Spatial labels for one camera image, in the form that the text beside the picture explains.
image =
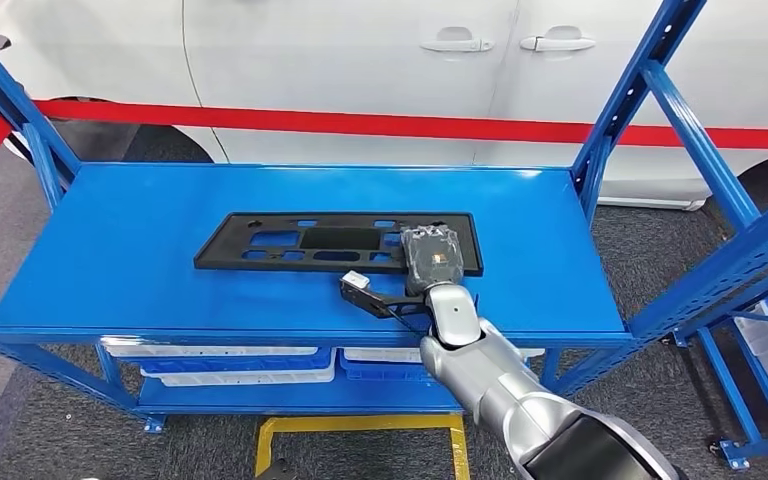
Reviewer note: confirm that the yellow floor tape marking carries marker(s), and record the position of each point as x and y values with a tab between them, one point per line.
265	450

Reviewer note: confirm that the black robot foot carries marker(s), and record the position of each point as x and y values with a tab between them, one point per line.
276	470

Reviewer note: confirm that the white car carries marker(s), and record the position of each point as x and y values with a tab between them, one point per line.
331	66

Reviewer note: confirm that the black plastic panel part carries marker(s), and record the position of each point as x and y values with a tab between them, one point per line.
232	252

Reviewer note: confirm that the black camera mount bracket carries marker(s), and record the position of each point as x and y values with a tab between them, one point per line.
374	301

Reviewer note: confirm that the black car tyre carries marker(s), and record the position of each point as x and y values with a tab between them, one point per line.
112	142
765	182

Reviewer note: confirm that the blue metal shelf rack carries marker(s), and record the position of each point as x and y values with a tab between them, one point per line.
159	232

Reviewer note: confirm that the long red barrier belt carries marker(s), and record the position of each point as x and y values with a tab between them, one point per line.
357	122

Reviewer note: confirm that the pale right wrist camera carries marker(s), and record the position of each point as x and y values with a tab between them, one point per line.
356	279

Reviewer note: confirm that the blue rack on castors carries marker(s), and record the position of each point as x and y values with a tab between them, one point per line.
728	391

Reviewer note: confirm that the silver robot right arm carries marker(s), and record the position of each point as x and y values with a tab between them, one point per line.
503	391

